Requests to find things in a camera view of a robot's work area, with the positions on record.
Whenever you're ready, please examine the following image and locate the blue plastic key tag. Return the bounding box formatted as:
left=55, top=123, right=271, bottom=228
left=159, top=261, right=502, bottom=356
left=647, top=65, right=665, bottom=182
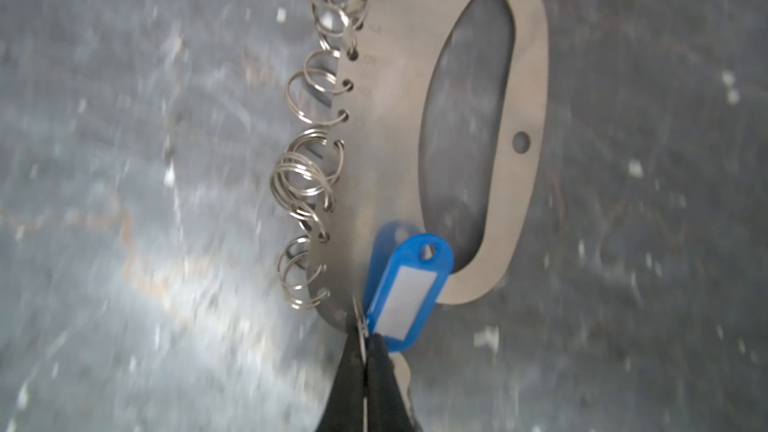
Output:
left=365, top=234, right=454, bottom=353

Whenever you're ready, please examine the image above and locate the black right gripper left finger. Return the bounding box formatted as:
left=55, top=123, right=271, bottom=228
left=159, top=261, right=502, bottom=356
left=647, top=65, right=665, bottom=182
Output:
left=315, top=327, right=365, bottom=432

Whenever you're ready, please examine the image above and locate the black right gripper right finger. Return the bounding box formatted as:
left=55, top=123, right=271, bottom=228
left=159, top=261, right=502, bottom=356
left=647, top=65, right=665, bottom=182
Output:
left=365, top=334, right=417, bottom=432

